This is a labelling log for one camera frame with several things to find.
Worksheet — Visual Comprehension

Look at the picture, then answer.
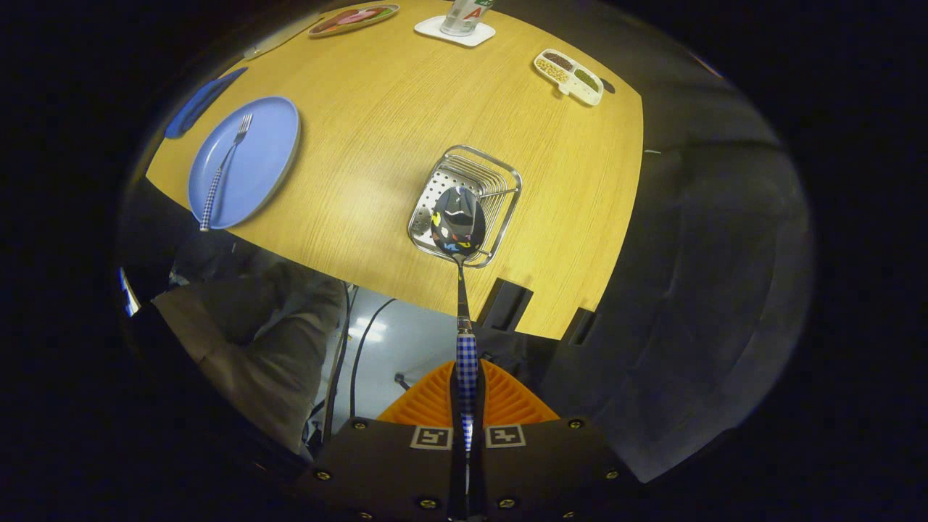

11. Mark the person's grey trouser leg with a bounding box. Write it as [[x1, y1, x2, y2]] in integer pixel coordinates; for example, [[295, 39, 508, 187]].
[[152, 261, 349, 454]]

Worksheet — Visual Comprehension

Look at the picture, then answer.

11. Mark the black table bracket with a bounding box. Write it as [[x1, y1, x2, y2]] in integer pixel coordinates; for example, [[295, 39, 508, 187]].
[[565, 307, 599, 347], [475, 278, 534, 333]]

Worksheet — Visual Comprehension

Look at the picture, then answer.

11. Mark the silver flat panel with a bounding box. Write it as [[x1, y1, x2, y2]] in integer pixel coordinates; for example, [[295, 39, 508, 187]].
[[118, 267, 142, 318]]

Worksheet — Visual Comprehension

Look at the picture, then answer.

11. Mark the spoon with checked handle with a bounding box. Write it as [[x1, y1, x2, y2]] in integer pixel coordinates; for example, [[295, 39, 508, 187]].
[[430, 186, 488, 454]]

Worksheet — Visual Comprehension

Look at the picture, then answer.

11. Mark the black cable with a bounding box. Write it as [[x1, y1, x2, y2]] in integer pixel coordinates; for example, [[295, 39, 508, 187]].
[[350, 297, 398, 418], [323, 286, 357, 443]]

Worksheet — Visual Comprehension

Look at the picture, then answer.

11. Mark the blue cloth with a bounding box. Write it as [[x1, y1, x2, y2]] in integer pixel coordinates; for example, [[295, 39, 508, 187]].
[[165, 67, 249, 139]]

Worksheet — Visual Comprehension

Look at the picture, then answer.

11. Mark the blue plate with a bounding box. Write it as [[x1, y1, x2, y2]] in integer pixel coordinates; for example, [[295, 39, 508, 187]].
[[188, 96, 302, 231]]

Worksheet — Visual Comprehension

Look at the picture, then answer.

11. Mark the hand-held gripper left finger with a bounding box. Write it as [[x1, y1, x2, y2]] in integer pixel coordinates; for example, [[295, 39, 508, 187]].
[[294, 360, 465, 522]]

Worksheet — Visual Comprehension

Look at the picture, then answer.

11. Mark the white drink bottle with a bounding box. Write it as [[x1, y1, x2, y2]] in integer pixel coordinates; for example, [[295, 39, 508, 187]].
[[440, 0, 495, 37]]

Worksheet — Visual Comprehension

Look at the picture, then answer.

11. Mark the white square coaster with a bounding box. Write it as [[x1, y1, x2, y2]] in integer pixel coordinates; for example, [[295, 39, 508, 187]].
[[414, 15, 497, 49]]

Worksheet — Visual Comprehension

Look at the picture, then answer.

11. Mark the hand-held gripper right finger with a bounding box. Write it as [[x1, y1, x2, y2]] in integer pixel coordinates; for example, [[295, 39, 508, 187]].
[[481, 360, 639, 522]]

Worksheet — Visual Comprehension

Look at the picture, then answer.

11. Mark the metal wire rack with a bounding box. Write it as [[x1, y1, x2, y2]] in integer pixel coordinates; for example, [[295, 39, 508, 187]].
[[407, 145, 523, 269]]

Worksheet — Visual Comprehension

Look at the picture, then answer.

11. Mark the white divided dish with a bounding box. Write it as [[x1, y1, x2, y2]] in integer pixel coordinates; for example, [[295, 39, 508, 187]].
[[534, 49, 605, 107]]

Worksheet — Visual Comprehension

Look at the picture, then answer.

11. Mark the beige food plate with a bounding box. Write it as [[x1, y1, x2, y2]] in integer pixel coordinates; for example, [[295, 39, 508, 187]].
[[308, 4, 400, 38]]

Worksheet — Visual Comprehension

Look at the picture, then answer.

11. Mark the fork with checked handle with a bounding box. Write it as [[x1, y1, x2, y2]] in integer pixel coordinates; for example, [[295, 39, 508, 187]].
[[199, 113, 254, 233]]

